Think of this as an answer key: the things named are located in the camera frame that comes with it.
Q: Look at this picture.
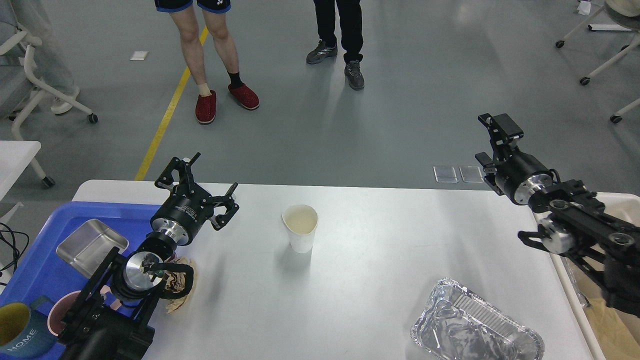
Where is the cream plastic bin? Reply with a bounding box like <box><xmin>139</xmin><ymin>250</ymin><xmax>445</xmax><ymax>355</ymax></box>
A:
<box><xmin>532</xmin><ymin>192</ymin><xmax>640</xmax><ymax>360</ymax></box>

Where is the aluminium foil tray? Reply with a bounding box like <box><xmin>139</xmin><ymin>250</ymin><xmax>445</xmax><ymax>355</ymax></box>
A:
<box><xmin>410</xmin><ymin>278</ymin><xmax>546</xmax><ymax>360</ymax></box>

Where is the white chair base right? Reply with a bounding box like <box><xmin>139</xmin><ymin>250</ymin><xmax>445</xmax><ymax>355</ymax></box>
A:
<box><xmin>554</xmin><ymin>0</ymin><xmax>640</xmax><ymax>124</ymax></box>

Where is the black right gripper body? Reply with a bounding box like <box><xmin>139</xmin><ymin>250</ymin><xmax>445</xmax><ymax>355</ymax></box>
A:
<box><xmin>494</xmin><ymin>152</ymin><xmax>553</xmax><ymax>206</ymax></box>

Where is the pink HOME mug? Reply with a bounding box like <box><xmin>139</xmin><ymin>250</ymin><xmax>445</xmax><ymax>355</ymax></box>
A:
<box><xmin>47</xmin><ymin>285</ymin><xmax>122</xmax><ymax>337</ymax></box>

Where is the stainless steel tray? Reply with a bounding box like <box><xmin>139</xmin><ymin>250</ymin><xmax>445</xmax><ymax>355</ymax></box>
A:
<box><xmin>55</xmin><ymin>218</ymin><xmax>130</xmax><ymax>280</ymax></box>

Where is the crumpled brown paper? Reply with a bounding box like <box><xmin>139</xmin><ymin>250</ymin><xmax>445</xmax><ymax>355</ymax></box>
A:
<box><xmin>165</xmin><ymin>256</ymin><xmax>198</xmax><ymax>314</ymax></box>

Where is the white paper cup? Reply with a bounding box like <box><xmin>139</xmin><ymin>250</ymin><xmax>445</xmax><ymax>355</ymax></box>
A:
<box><xmin>281</xmin><ymin>204</ymin><xmax>319</xmax><ymax>254</ymax></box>

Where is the black cable on left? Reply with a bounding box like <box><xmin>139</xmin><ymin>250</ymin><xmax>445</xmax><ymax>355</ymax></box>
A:
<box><xmin>0</xmin><ymin>222</ymin><xmax>30</xmax><ymax>287</ymax></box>

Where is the person in grey trousers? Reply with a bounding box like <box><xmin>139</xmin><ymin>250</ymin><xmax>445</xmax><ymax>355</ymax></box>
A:
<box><xmin>1</xmin><ymin>0</ymin><xmax>80</xmax><ymax>116</ymax></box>

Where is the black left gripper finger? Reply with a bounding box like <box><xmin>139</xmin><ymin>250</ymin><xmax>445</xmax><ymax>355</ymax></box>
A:
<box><xmin>202</xmin><ymin>182</ymin><xmax>240</xmax><ymax>231</ymax></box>
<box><xmin>154</xmin><ymin>152</ymin><xmax>206</xmax><ymax>201</ymax></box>

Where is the blue HOME mug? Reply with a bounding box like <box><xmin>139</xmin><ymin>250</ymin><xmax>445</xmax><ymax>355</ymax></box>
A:
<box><xmin>0</xmin><ymin>295</ymin><xmax>57</xmax><ymax>359</ymax></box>

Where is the white side table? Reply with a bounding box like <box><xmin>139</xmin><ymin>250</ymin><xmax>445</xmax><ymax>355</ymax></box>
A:
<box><xmin>0</xmin><ymin>140</ymin><xmax>42</xmax><ymax>199</ymax></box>

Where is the person in black trousers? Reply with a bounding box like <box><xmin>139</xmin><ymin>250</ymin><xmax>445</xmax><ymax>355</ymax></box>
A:
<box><xmin>305</xmin><ymin>0</ymin><xmax>365</xmax><ymax>91</ymax></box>

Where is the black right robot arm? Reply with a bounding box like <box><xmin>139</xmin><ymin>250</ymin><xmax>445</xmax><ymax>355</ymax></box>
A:
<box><xmin>475</xmin><ymin>113</ymin><xmax>640</xmax><ymax>316</ymax></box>

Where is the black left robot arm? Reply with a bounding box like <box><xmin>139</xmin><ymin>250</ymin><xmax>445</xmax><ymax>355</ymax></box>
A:
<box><xmin>58</xmin><ymin>152</ymin><xmax>239</xmax><ymax>360</ymax></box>

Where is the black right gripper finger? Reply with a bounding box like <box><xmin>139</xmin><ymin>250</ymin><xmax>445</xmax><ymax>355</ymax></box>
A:
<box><xmin>474</xmin><ymin>152</ymin><xmax>504</xmax><ymax>196</ymax></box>
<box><xmin>477</xmin><ymin>113</ymin><xmax>524</xmax><ymax>161</ymax></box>

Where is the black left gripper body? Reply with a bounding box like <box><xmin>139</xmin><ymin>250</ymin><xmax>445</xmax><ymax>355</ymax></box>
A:
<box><xmin>150</xmin><ymin>194</ymin><xmax>213</xmax><ymax>246</ymax></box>

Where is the white wheeled chair left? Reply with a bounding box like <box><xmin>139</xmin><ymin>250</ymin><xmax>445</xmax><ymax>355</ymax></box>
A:
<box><xmin>1</xmin><ymin>30</ymin><xmax>98</xmax><ymax>141</ymax></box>

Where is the person in blue shorts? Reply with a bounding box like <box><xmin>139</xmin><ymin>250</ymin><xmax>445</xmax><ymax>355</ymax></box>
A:
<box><xmin>153</xmin><ymin>0</ymin><xmax>261</xmax><ymax>125</ymax></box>

